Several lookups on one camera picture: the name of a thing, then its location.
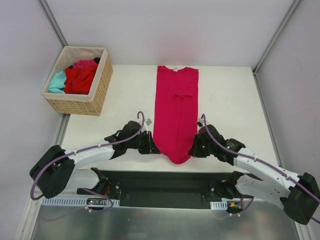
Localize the magenta t shirt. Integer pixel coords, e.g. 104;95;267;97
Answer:
153;65;199;165
72;59;98;70

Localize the wicker basket with cloth liner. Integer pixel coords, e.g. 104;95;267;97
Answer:
41;46;113;116

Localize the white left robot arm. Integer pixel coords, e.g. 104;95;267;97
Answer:
29;118;160;199

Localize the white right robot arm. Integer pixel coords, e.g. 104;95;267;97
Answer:
189;124;320;225

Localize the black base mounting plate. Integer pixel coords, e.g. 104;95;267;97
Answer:
47;167;276;210

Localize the red t shirt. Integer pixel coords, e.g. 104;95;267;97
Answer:
63;64;98;95

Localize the magenta t shirt in basket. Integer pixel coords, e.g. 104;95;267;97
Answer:
72;59;98;70

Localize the turquoise t shirt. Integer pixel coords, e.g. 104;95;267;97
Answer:
48;71;67;94

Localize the right slotted cable duct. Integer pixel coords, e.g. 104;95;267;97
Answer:
210;200;228;211

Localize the slotted cable duct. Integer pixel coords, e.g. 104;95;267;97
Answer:
210;200;228;211
42;196;120;208

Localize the left slotted cable duct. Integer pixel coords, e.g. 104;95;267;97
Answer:
42;196;120;208

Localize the aluminium frame rail right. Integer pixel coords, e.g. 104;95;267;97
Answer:
251;0;305;76

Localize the aluminium frame rail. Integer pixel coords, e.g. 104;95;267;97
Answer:
37;0;69;48
251;0;305;76

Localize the aluminium frame rail left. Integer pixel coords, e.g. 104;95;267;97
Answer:
37;0;69;48

